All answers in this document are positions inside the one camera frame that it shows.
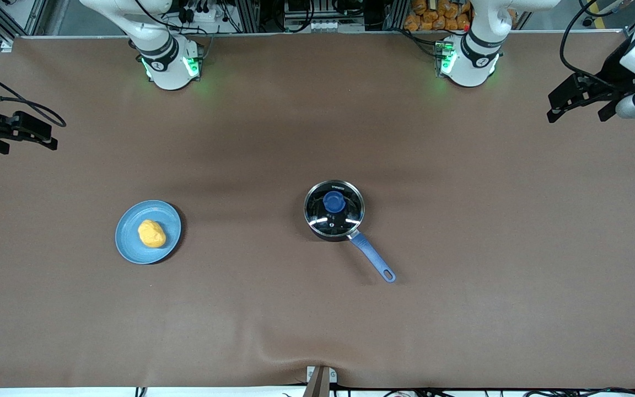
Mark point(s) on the brown table mat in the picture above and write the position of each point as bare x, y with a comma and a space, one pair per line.
317, 320

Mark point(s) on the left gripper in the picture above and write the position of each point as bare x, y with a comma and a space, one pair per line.
617, 76

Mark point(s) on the glass lid blue knob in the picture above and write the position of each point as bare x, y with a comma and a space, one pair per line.
334, 202

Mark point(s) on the yellow potato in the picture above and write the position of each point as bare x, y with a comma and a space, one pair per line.
151, 234

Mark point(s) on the bag of orange snacks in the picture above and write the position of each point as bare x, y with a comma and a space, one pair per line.
433, 14

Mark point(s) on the aluminium frame post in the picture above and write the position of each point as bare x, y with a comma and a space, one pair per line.
247, 15
397, 14

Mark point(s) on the blue round plate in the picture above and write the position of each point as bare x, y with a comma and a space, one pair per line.
130, 242

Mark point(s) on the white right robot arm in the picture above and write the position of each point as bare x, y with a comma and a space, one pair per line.
170, 60

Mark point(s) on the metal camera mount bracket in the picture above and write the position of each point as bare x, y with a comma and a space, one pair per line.
320, 383

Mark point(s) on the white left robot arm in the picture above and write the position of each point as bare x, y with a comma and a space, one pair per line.
472, 58

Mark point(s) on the white terminal block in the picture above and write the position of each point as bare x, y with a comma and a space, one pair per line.
323, 25

